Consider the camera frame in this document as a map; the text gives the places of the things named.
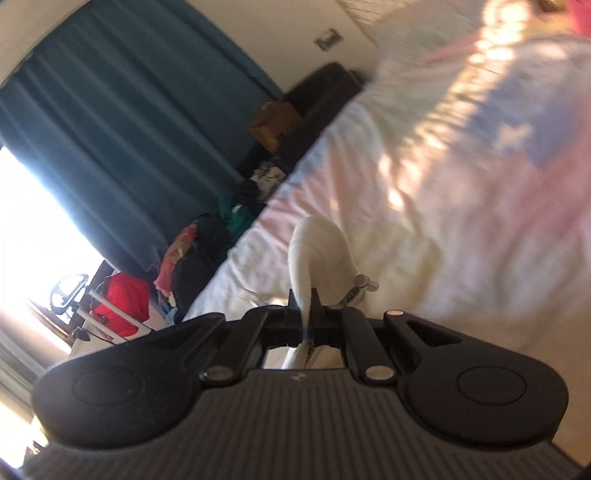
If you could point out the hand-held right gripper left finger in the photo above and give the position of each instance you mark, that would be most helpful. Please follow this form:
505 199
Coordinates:
295 323

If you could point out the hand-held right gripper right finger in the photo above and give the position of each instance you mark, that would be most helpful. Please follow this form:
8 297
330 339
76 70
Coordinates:
321 323

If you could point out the cream hoodie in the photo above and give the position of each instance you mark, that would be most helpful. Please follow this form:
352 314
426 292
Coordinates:
318 249

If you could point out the pink clothes pile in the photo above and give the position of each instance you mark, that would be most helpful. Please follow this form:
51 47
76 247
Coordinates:
168 272

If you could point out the black cloth pile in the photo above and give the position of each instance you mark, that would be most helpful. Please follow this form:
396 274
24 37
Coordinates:
194 277

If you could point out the green cloth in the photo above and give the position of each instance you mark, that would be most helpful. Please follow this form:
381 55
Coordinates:
235 221

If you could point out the red bag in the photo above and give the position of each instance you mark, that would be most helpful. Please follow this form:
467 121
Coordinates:
124 295

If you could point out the bed with pink sheet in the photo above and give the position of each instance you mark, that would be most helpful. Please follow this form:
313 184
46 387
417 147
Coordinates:
461 184

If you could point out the brown paper bag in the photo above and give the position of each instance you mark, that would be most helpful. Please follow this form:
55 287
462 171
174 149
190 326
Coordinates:
272 122

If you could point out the black sofa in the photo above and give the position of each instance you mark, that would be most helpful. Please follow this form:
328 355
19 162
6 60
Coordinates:
318 92

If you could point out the teal curtain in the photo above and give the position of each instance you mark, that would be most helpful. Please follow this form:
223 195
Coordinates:
115 115

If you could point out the dark framed window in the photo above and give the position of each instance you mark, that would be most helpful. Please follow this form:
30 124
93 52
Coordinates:
27 221

